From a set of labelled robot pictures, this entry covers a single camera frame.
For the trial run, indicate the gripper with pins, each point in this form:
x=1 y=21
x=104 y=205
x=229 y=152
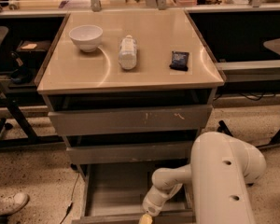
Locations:
x=151 y=206

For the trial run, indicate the grey bottom drawer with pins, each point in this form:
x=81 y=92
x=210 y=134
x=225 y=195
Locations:
x=114 y=193

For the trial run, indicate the grey drawer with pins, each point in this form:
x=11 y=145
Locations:
x=130 y=153
x=114 y=193
x=130 y=120

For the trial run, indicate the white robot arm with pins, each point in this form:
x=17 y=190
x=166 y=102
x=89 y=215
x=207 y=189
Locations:
x=220 y=169

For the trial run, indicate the grey middle drawer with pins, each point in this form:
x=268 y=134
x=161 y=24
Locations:
x=130 y=153

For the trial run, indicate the grey top drawer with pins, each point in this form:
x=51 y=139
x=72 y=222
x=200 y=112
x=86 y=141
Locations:
x=130 y=120

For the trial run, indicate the grey drawer cabinet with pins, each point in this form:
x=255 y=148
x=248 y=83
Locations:
x=129 y=85

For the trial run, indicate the white sneaker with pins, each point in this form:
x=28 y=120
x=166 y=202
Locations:
x=13 y=203

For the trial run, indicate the black wheeled stand base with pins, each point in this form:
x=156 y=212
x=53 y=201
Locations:
x=261 y=129

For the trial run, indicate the dark blue snack packet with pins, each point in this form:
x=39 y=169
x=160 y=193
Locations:
x=179 y=61

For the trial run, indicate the clear plastic water bottle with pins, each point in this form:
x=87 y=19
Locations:
x=128 y=53

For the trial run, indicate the white ceramic bowl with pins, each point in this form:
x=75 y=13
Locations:
x=87 y=38

